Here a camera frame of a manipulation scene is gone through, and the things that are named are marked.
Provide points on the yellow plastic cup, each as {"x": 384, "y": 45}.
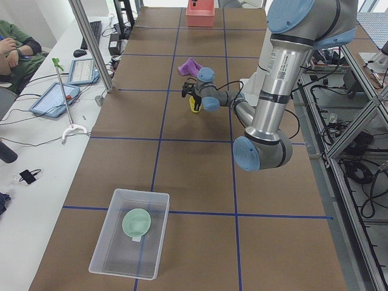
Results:
{"x": 192, "y": 105}

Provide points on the black computer mouse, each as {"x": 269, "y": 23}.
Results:
{"x": 79, "y": 52}

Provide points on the green plastic bowl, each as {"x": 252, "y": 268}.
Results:
{"x": 136, "y": 223}

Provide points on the purple microfiber cloth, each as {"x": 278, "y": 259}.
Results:
{"x": 190, "y": 67}

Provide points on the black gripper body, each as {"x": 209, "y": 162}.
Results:
{"x": 197, "y": 99}

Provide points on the pink plastic bin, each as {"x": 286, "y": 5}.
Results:
{"x": 200, "y": 13}

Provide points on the seated person green shirt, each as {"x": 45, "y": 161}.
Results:
{"x": 21, "y": 56}

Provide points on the blue cased tablet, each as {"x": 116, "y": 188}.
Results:
{"x": 51, "y": 102}
{"x": 83, "y": 72}

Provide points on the small black device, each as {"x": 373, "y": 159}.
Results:
{"x": 27, "y": 176}

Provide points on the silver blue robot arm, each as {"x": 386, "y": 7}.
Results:
{"x": 297, "y": 28}

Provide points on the aluminium frame rack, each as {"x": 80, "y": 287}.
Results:
{"x": 343, "y": 112}

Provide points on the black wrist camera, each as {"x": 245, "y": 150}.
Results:
{"x": 188, "y": 88}

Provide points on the black power adapter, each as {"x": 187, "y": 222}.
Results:
{"x": 114, "y": 44}

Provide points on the aluminium frame post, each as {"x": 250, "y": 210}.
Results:
{"x": 86, "y": 31}

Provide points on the blue cased tablet far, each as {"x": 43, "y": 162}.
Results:
{"x": 83, "y": 72}

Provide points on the blue cased tablet near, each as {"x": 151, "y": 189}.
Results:
{"x": 51, "y": 102}

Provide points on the reacher grabber tool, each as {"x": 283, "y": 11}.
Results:
{"x": 72, "y": 127}

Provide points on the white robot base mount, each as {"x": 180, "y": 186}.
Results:
{"x": 251, "y": 89}

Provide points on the translucent plastic storage box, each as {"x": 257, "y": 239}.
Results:
{"x": 120, "y": 255}

